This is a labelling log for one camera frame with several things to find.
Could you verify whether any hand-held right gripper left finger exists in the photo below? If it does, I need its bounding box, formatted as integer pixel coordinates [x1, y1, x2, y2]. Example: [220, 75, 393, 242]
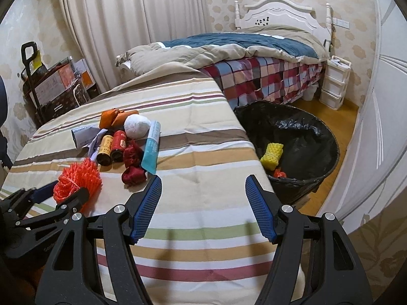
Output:
[34, 175, 163, 305]

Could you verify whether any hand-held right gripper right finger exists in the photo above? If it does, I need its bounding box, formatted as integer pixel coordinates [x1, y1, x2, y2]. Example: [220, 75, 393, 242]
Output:
[245, 175, 374, 305]

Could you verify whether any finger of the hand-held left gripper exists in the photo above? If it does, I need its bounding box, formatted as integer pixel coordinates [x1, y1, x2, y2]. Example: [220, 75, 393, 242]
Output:
[19, 187, 90, 229]
[13, 181, 59, 204]

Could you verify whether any orange foam fruit net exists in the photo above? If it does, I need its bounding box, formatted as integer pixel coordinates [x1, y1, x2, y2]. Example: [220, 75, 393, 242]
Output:
[52, 158, 103, 212]

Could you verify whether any dark bottle with yellow label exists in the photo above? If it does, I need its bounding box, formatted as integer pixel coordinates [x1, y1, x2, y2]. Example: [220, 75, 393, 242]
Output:
[96, 135, 114, 166]

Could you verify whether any red can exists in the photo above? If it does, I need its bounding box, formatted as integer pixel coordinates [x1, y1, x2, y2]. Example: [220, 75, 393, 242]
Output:
[110, 130, 128, 162]

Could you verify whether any bin with black bag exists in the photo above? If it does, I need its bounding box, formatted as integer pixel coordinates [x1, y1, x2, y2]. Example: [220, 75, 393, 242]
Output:
[233, 101, 340, 205]

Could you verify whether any white paper ball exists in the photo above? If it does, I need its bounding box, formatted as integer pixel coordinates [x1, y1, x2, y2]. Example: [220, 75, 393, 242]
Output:
[123, 114, 152, 140]

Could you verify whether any dark red crumpled wrapper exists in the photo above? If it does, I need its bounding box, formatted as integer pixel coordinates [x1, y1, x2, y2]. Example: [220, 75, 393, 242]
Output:
[122, 165, 147, 186]

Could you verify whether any yellow foam fruit net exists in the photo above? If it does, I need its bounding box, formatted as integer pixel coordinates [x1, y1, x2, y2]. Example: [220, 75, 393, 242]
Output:
[260, 142, 284, 170]

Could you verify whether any red satin ribbon bundle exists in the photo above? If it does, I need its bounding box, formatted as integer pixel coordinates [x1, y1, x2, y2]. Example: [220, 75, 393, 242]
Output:
[123, 141, 143, 167]

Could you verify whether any white and purple wrapper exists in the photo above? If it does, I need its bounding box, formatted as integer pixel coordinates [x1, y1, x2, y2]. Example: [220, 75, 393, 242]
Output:
[86, 129, 110, 162]

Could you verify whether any teal tube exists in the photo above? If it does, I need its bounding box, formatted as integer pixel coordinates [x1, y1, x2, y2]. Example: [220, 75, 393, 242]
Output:
[141, 121, 162, 175]

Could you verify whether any small white paper box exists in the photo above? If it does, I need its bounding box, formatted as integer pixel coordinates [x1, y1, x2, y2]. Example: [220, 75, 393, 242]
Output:
[70, 125, 102, 149]

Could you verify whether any striped tablecloth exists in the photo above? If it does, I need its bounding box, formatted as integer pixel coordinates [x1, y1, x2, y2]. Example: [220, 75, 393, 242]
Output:
[0, 61, 309, 305]

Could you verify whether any dark chair back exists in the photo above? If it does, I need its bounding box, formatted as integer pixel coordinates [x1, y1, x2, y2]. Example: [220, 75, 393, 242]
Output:
[0, 75, 13, 169]

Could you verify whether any orange wrapper packet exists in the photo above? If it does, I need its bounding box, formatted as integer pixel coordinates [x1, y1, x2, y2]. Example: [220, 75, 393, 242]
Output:
[114, 110, 139, 126]
[99, 110, 120, 129]

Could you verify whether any cardboard box with orange label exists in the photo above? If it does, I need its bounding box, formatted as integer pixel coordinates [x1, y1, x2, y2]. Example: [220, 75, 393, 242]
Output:
[33, 62, 75, 102]

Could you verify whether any white plastic bucket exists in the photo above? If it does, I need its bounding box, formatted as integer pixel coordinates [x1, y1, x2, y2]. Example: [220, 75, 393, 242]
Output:
[302, 84, 319, 101]

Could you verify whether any black hand trolley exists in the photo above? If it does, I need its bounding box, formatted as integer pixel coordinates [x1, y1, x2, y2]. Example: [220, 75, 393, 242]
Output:
[21, 42, 45, 124]

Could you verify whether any white and orange box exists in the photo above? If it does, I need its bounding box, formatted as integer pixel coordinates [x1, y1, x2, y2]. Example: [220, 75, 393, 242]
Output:
[72, 59, 96, 89]

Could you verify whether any plaid bedsheet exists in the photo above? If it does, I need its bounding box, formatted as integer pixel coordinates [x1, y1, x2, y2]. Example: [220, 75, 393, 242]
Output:
[199, 55, 328, 109]

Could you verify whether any white plastic drawer unit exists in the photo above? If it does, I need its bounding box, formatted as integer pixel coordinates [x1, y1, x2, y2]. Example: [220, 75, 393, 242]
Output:
[319, 55, 351, 111]

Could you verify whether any white wardrobe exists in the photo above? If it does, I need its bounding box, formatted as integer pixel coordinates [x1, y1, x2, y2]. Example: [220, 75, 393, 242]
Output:
[324, 0, 407, 232]

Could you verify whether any blue and beige quilt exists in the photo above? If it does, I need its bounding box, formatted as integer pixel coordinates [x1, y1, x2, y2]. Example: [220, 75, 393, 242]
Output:
[116, 25, 329, 77]

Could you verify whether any cream curtain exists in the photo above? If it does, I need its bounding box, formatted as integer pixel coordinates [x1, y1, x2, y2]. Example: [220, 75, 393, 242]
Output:
[57, 0, 210, 94]

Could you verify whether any white tube frame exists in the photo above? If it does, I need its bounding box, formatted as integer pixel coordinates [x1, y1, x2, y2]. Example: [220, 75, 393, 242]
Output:
[72, 81, 91, 105]

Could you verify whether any white wooden bed frame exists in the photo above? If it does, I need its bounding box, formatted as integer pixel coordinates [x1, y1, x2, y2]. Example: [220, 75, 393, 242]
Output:
[115, 0, 334, 70]

